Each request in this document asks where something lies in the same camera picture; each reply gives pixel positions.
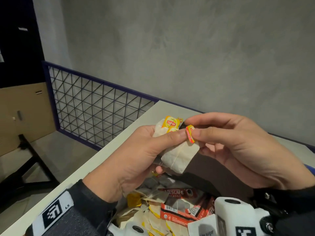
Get red Nescafe coffee sachets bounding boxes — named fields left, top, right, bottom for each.
left=158, top=188, right=217, bottom=228

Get black metal table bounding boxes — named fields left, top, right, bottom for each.
left=0, top=134, right=59, bottom=214

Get pile of white sugar packets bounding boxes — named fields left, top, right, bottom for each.
left=187, top=213, right=218, bottom=236

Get brown plastic tray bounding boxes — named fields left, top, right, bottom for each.
left=157, top=121, right=255, bottom=202

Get black wristband white markers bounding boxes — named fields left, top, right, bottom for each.
left=24, top=179, right=118, bottom=236
left=251, top=185, right=315, bottom=236

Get dark cabinet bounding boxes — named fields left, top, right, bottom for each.
left=0, top=0, right=46, bottom=89

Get purple metal mesh railing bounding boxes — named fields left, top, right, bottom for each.
left=42, top=61, right=315, bottom=153

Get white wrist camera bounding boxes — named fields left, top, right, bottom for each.
left=108, top=220, right=148, bottom=236
left=214, top=196, right=274, bottom=236

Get person's left hand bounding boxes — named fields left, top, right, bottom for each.
left=82, top=125, right=187, bottom=203

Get person's right hand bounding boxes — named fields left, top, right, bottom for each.
left=183, top=112, right=315, bottom=190

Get pile of tea bags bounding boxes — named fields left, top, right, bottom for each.
left=115, top=175, right=190, bottom=236

